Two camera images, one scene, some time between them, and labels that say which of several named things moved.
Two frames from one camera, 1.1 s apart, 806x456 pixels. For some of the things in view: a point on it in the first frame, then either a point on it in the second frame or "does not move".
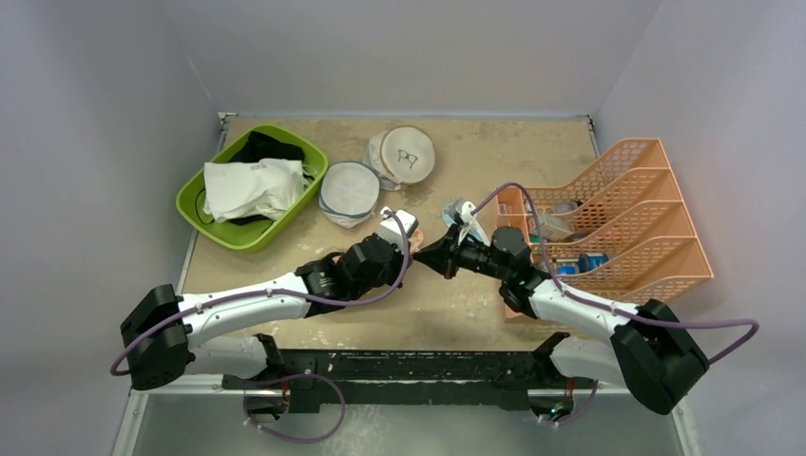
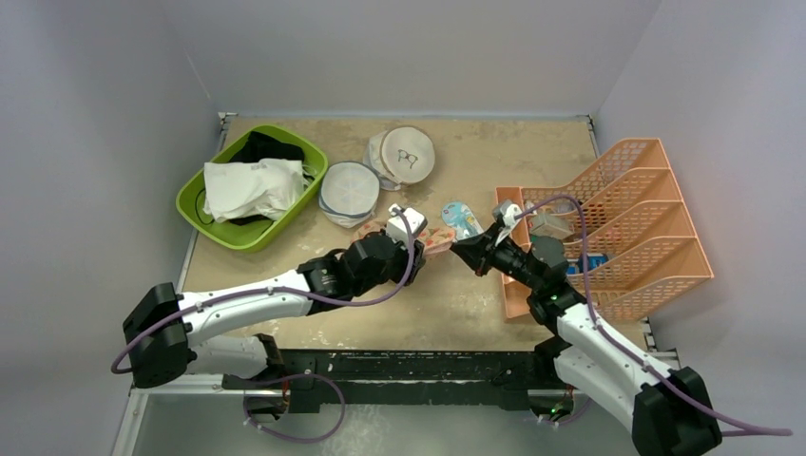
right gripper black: x=449 y=255 to x=489 y=245
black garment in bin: x=260 y=146 does not move
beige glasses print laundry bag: x=400 y=156 does not move
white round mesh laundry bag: x=348 y=192 does not move
